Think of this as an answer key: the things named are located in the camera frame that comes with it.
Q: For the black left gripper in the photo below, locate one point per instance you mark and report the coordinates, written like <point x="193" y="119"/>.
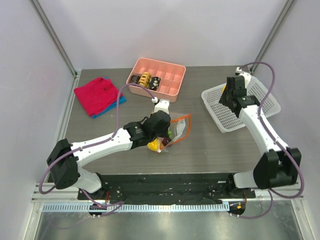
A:
<point x="165" y="133"/>

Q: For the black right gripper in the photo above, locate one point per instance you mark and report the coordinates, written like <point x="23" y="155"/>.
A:
<point x="225" y="97"/>

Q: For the yellow fake lemon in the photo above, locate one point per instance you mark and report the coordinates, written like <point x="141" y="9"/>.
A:
<point x="155" y="145"/>

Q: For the clear zip top bag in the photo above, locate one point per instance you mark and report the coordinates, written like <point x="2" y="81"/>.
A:
<point x="180" y="125"/>

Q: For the purple fake eggplant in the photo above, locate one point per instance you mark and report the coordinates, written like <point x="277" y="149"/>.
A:
<point x="166" y="141"/>

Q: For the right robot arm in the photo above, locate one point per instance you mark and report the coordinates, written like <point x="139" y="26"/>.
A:
<point x="277" y="166"/>

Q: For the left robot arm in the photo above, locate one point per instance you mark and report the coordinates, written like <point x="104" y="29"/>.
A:
<point x="67" y="160"/>

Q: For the black sprinkled fake pastry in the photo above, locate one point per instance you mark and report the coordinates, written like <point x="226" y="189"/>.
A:
<point x="154" y="83"/>

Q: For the yellow striped fake donut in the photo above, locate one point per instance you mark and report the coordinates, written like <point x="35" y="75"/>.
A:
<point x="144" y="79"/>

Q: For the dark chocolate fake donut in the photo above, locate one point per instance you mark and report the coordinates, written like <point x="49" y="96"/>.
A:
<point x="134" y="79"/>

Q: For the white plastic basket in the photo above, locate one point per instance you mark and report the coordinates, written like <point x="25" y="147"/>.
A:
<point x="252" y="109"/>

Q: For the blue folded cloth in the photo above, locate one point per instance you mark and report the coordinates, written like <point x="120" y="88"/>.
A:
<point x="104" y="97"/>

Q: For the pink compartment tray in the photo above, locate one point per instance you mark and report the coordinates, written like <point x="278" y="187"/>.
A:
<point x="165" y="78"/>

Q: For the pink folded cloth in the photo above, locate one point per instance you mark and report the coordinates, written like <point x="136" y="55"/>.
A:
<point x="83" y="94"/>

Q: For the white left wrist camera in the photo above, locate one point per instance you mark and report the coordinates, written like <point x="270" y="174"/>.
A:
<point x="160" y="105"/>

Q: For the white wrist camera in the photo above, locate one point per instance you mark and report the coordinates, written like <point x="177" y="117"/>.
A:
<point x="160" y="105"/>
<point x="247" y="76"/>

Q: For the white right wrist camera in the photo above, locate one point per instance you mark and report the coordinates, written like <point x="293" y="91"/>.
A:
<point x="247" y="76"/>

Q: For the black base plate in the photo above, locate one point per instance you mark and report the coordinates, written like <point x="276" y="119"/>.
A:
<point x="173" y="189"/>

